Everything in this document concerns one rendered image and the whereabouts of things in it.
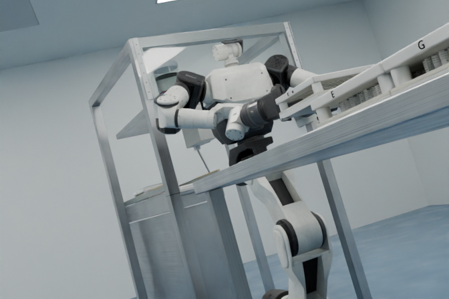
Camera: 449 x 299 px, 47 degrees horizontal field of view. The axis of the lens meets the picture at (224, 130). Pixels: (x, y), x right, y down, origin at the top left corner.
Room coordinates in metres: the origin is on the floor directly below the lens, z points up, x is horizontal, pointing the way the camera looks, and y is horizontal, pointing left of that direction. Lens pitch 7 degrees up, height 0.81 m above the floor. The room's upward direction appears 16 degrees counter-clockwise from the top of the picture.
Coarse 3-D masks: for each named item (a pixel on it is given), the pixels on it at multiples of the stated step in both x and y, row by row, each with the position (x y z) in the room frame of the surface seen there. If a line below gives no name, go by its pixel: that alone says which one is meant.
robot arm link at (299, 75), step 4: (300, 68) 2.18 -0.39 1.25; (296, 72) 2.15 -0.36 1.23; (300, 72) 2.15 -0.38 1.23; (304, 72) 2.14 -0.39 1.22; (308, 72) 2.15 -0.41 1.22; (292, 76) 2.15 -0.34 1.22; (296, 76) 2.14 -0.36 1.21; (300, 76) 2.14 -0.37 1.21; (304, 76) 2.13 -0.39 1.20; (308, 76) 2.13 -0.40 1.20; (292, 80) 2.16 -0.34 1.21; (296, 80) 2.15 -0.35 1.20; (300, 80) 2.14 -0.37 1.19; (304, 80) 2.13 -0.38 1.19; (292, 84) 2.17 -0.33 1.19; (296, 84) 2.16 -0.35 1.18
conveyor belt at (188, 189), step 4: (188, 184) 2.74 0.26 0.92; (192, 184) 2.75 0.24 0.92; (180, 188) 2.71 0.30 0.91; (184, 188) 2.72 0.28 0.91; (188, 188) 2.73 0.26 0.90; (192, 188) 2.74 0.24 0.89; (164, 192) 2.88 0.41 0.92; (180, 192) 2.70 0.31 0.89; (184, 192) 2.72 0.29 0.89; (188, 192) 2.73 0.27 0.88; (192, 192) 2.75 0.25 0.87; (144, 200) 3.23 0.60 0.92
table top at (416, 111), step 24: (408, 96) 0.58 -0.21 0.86; (432, 96) 0.55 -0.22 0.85; (336, 120) 0.72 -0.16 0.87; (360, 120) 0.67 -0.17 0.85; (384, 120) 0.63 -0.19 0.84; (408, 120) 0.59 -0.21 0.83; (432, 120) 0.77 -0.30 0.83; (288, 144) 0.86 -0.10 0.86; (312, 144) 0.79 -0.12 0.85; (336, 144) 0.73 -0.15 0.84; (360, 144) 0.97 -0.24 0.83; (240, 168) 1.08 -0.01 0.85; (264, 168) 0.97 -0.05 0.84; (288, 168) 1.32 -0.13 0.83
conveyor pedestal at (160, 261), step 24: (168, 216) 2.99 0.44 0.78; (192, 216) 2.85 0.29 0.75; (144, 240) 3.52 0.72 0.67; (168, 240) 3.08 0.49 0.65; (216, 240) 2.90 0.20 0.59; (144, 264) 3.65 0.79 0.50; (168, 264) 3.18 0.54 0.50; (216, 264) 2.88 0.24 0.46; (168, 288) 3.29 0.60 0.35; (216, 288) 2.86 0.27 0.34
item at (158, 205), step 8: (152, 200) 3.04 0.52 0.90; (160, 200) 2.91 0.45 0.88; (184, 200) 2.73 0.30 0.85; (192, 200) 2.75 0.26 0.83; (200, 200) 2.78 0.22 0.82; (128, 208) 3.53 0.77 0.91; (136, 208) 3.36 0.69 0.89; (144, 208) 3.21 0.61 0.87; (152, 208) 3.07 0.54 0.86; (160, 208) 2.95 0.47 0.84; (168, 208) 2.83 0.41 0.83; (128, 216) 3.57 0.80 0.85; (136, 216) 3.40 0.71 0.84; (144, 216) 3.25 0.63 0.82
